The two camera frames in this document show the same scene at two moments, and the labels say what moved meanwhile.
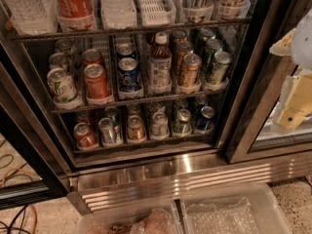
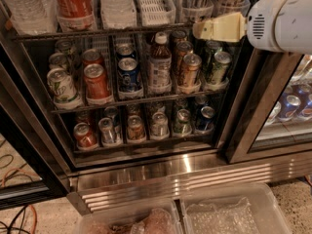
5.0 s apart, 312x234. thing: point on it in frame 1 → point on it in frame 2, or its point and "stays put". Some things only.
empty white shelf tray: x=156 y=6 stays put
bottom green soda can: x=181 y=127 stays put
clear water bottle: x=34 y=8 stays put
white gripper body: x=302 y=43 → x=271 y=24
